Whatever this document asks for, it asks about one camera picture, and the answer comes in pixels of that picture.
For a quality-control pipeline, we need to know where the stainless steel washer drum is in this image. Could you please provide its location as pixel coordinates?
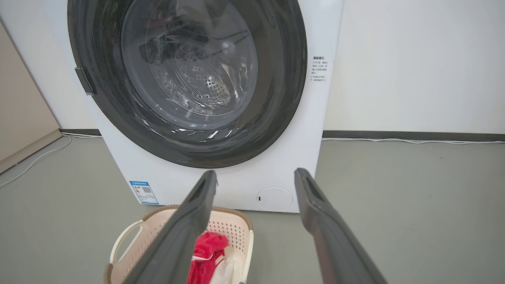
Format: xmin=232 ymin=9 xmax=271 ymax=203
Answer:
xmin=148 ymin=12 xmax=255 ymax=117

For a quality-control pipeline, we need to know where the black round glass washer door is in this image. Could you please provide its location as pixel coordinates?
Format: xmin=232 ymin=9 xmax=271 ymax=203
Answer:
xmin=67 ymin=0 xmax=308 ymax=169

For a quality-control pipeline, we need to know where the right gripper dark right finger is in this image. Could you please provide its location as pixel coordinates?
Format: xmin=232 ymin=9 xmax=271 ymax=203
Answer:
xmin=294 ymin=168 xmax=389 ymax=284

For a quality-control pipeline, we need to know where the cream perforated plastic laundry basket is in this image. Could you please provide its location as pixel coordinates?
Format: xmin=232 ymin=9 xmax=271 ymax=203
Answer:
xmin=103 ymin=205 xmax=254 ymax=284

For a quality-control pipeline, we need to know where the blue energy label sticker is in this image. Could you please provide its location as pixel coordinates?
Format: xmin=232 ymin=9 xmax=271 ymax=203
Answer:
xmin=129 ymin=181 xmax=159 ymax=205

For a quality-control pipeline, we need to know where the black washer door handle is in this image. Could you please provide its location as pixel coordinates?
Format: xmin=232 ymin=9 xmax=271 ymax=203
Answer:
xmin=75 ymin=66 xmax=97 ymax=96

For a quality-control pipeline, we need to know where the white floor cable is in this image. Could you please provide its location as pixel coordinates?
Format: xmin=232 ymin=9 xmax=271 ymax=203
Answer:
xmin=0 ymin=132 xmax=103 ymax=189

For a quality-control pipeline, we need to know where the white front-load washing machine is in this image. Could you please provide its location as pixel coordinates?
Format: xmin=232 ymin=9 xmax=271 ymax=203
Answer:
xmin=59 ymin=0 xmax=345 ymax=213

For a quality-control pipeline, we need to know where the small printed text sticker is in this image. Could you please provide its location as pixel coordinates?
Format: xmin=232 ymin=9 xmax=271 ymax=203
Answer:
xmin=311 ymin=55 xmax=329 ymax=83

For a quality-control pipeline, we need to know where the round white filter cover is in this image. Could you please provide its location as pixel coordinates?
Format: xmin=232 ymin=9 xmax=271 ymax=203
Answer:
xmin=257 ymin=187 xmax=293 ymax=211

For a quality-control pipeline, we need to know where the beige flat panel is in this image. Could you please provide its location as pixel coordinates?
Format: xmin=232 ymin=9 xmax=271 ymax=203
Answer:
xmin=0 ymin=22 xmax=63 ymax=174

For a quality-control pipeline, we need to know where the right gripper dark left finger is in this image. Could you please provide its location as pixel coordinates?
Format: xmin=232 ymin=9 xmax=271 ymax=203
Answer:
xmin=122 ymin=170 xmax=218 ymax=284

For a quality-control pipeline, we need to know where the red garment with white stripes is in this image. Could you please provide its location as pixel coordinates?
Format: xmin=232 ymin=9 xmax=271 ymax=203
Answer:
xmin=187 ymin=232 xmax=229 ymax=284

